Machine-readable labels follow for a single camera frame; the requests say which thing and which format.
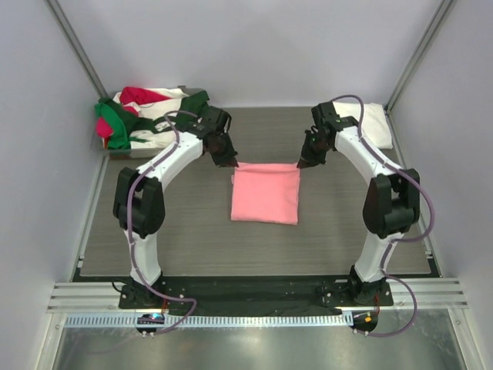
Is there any right aluminium frame post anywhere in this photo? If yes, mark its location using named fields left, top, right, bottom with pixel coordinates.
left=384, top=0, right=458, bottom=113

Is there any slotted cable duct strip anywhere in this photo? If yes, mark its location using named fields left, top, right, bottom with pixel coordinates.
left=65, top=311, right=353, bottom=328

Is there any pink t shirt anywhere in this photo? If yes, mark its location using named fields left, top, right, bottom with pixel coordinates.
left=230, top=163, right=300, bottom=225

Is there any red t shirt in bin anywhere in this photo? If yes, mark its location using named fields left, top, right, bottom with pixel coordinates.
left=95, top=86, right=187, bottom=150

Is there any white t shirt in bin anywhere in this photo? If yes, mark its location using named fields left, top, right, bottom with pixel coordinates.
left=113, top=86, right=209, bottom=150

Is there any aluminium frame post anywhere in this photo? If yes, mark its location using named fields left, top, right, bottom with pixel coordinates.
left=384, top=0, right=458, bottom=113
left=45, top=0, right=108, bottom=97

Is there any bright green t shirt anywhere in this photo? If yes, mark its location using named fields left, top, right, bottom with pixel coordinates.
left=95, top=99, right=130, bottom=150

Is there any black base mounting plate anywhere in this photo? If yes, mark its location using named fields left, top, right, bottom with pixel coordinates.
left=113, top=275, right=394, bottom=317

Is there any clear plastic bin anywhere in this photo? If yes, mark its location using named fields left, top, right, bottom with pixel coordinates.
left=96, top=89, right=203, bottom=157

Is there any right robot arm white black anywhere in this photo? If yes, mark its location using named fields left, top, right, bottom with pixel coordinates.
left=297, top=102, right=420, bottom=305

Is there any dark green t shirt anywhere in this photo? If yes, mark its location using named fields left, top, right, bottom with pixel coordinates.
left=95, top=88, right=209, bottom=136

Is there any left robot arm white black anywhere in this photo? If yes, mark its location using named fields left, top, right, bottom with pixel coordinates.
left=112, top=106, right=238, bottom=308

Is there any folded white t shirt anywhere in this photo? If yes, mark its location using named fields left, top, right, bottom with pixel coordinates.
left=334, top=102, right=393, bottom=150

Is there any left aluminium frame post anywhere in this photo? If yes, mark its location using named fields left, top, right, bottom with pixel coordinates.
left=45, top=0, right=108, bottom=97

